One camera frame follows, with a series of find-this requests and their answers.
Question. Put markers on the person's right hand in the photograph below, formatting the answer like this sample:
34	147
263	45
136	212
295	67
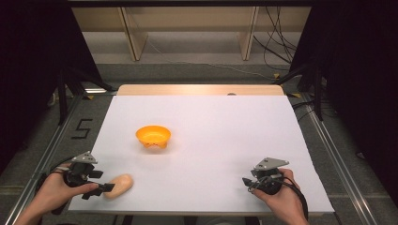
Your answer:
283	200

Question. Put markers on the black overhead frame bar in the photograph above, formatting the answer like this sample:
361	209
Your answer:
187	3

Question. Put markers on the light wooden furniture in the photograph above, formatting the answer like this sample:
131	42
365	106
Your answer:
187	18

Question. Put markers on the orange plastic bowl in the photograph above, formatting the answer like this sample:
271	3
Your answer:
153	135

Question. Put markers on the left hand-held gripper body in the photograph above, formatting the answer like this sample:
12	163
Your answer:
79	172

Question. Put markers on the black curtain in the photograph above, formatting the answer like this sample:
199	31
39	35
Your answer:
34	62
359	78

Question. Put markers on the aluminium floor rail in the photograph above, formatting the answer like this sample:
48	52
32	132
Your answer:
344	175
40	165

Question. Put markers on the white table cover sheet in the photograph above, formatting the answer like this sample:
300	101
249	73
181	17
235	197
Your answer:
219	146

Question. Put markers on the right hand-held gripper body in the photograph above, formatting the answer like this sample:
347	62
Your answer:
268	176

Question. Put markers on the tan bread roll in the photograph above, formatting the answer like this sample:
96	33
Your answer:
119	186

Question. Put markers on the black metal stand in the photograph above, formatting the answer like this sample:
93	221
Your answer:
317	87
67	90

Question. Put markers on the person's left hand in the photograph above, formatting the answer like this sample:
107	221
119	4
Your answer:
56	190

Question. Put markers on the yellow tape piece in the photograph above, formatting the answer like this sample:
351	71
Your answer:
277	75
90	97
296	95

